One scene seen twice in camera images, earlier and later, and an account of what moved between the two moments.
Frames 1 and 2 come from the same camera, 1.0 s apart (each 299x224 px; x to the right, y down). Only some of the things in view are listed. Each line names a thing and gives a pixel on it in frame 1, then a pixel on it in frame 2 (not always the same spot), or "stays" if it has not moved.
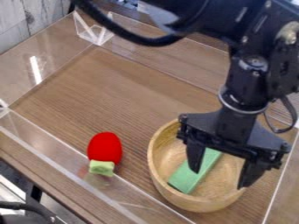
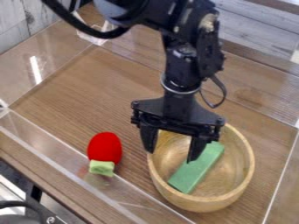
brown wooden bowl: [216, 190] stays
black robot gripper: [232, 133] -> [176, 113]
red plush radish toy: [104, 150] stays
